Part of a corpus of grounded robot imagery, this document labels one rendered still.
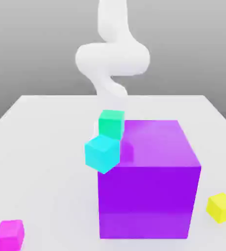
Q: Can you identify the small magenta cube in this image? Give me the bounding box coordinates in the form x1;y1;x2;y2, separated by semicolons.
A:
0;219;25;251

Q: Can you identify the small yellow cube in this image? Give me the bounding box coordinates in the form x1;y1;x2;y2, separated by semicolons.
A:
205;192;226;224

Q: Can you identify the small green cube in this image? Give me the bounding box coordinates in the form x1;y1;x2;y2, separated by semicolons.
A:
98;109;126;141

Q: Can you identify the small cyan cube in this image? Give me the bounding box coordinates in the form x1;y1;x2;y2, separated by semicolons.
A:
84;134;121;175

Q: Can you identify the large purple box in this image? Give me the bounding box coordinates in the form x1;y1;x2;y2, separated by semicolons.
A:
97;120;202;240

